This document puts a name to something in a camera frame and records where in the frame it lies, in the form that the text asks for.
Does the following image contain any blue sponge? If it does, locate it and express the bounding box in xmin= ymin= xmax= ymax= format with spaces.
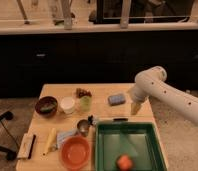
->
xmin=108 ymin=94 xmax=126 ymax=106

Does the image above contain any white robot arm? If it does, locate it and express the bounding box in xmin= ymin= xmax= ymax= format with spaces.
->
xmin=128 ymin=66 xmax=198 ymax=126

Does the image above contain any green plastic cup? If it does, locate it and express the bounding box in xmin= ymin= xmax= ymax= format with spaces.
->
xmin=80 ymin=96 xmax=92 ymax=112

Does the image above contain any small metal cup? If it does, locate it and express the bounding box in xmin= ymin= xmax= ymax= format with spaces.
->
xmin=77 ymin=119 xmax=90 ymax=137

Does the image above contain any white paper cup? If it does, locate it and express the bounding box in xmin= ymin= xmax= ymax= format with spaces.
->
xmin=60 ymin=97 xmax=75 ymax=114

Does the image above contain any black marker pen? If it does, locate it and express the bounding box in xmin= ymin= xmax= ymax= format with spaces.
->
xmin=113 ymin=118 xmax=128 ymax=122

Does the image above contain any green plastic bin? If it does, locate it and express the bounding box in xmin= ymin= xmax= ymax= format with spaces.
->
xmin=95 ymin=122 xmax=167 ymax=171

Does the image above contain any small black white toy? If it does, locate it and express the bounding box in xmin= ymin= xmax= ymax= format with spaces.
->
xmin=88 ymin=115 xmax=99 ymax=126

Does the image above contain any brown grape cluster toy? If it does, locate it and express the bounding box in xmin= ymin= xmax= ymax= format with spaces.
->
xmin=76 ymin=88 xmax=92 ymax=98

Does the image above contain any orange block in bin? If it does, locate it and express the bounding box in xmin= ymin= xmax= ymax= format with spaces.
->
xmin=117 ymin=155 xmax=133 ymax=171

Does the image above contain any orange plastic bowl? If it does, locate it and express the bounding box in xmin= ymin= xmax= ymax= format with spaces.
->
xmin=59 ymin=136 xmax=91 ymax=171

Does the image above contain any blue grey cloth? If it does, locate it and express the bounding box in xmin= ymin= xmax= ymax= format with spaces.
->
xmin=56 ymin=129 xmax=77 ymax=148

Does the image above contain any yellow banana toy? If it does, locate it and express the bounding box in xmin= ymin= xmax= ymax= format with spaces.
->
xmin=43 ymin=128 xmax=57 ymax=155

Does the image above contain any dark brown bowl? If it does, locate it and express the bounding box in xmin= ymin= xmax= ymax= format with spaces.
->
xmin=35 ymin=96 xmax=58 ymax=118

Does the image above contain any black chair base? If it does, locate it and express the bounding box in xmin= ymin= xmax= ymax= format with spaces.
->
xmin=0 ymin=111 xmax=18 ymax=161

